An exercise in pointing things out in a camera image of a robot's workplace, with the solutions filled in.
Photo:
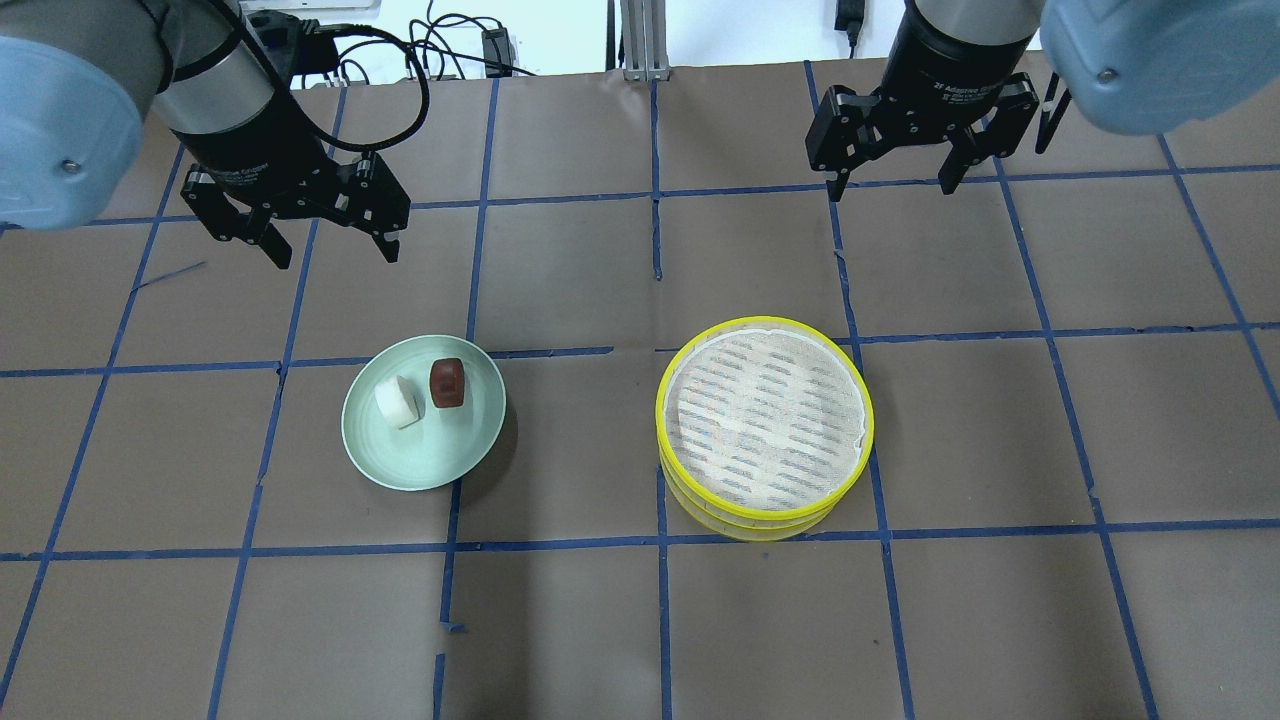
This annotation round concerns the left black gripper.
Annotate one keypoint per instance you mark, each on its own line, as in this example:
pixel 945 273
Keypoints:
pixel 258 140

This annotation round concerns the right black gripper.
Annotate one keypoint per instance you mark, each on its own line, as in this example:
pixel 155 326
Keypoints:
pixel 955 58

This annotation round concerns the white steamed bun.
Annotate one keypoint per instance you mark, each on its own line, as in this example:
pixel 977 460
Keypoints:
pixel 397 402

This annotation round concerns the brown steamed bun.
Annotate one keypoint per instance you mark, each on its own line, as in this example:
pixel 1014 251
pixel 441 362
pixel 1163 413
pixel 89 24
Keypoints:
pixel 447 383

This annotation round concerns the yellow steamer layer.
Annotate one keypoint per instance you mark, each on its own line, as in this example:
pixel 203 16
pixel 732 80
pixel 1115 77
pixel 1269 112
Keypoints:
pixel 742 529
pixel 765 419

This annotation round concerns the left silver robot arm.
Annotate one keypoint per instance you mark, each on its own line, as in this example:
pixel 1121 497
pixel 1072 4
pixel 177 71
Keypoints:
pixel 79 77

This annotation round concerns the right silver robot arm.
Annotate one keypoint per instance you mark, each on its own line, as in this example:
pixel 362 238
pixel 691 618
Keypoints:
pixel 1135 68

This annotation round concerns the black power adapter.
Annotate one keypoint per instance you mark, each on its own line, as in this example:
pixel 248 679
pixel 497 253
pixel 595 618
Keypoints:
pixel 498 53

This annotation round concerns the pale green plate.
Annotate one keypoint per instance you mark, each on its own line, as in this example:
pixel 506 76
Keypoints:
pixel 445 443

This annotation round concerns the aluminium frame post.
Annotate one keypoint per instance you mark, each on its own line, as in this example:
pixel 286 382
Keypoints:
pixel 644 41

